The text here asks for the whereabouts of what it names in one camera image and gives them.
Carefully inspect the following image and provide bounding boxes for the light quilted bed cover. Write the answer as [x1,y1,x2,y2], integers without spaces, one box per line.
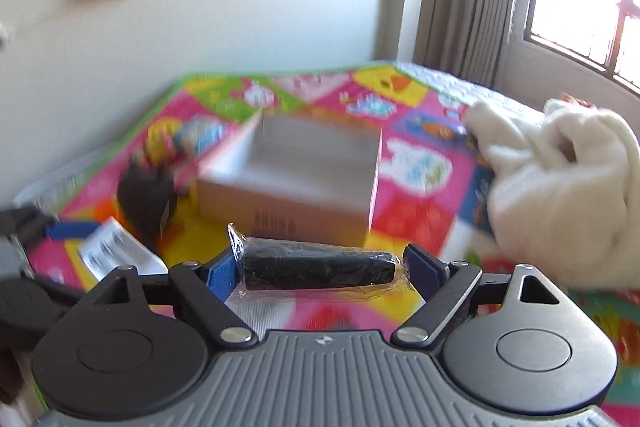
[395,59,548,128]

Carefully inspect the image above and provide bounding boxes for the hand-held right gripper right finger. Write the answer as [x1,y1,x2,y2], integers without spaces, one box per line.
[391,243,568,350]

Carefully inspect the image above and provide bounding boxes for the colourful printed play mat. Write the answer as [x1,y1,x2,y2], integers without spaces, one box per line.
[15,62,640,427]

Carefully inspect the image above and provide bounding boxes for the black plastic-wrapped cylinder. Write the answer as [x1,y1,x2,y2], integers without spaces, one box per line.
[227,223,416,304]

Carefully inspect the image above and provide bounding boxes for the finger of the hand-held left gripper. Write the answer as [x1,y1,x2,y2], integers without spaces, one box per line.
[0,274,91,344]
[9,206,102,249]

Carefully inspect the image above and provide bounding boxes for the colourful toy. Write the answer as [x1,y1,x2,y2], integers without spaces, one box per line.
[145,116,236,158]

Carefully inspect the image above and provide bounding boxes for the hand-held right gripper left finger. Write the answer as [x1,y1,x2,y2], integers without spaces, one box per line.
[89,249,254,349]

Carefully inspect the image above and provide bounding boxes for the black pouch with tag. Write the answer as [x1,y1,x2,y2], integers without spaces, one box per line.
[117,157,177,241]

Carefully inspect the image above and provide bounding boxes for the cardboard box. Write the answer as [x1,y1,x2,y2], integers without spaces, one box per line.
[196,109,384,248]

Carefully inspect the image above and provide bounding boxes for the white labelled packet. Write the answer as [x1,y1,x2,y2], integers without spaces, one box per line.
[78,217,169,284]

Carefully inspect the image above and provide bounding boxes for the white fluffy blanket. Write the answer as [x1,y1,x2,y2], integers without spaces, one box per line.
[465,97,640,293]

